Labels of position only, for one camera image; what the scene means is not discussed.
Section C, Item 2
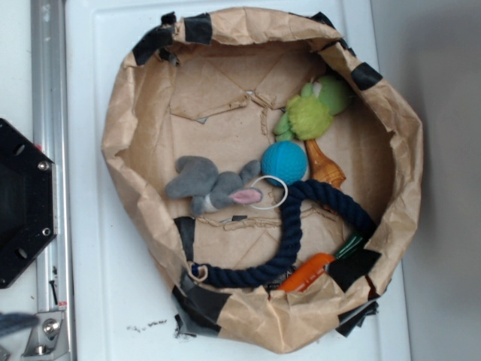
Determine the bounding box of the black screw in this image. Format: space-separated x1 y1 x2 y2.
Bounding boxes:
49 280 59 306

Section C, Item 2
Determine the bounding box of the brown wooden toy piece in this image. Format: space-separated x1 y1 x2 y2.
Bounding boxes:
304 139 346 189

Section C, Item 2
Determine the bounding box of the white plastic ring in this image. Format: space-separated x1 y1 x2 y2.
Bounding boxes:
247 174 289 211

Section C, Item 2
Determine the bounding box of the metal corner bracket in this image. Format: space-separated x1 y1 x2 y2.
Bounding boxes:
22 311 68 360

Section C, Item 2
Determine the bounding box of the navy blue rope toy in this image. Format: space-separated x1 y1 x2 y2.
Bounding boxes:
204 179 377 288

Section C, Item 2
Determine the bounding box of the grey plush bunny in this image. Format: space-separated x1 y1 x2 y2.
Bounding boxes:
165 156 263 217

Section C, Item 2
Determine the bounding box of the blue rubber ball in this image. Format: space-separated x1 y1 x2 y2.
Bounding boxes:
261 141 307 186

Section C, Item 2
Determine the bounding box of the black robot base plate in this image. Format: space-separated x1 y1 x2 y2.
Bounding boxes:
0 119 56 289

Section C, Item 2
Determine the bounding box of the brown paper bag bin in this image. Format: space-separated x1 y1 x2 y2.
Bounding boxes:
101 8 423 353

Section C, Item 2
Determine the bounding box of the green plush toy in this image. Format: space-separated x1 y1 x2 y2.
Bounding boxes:
274 74 354 141

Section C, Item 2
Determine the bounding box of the aluminium extrusion rail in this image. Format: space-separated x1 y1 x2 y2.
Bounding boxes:
31 1 77 360

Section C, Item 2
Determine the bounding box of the orange carrot toy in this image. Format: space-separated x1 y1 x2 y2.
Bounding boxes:
278 253 336 293

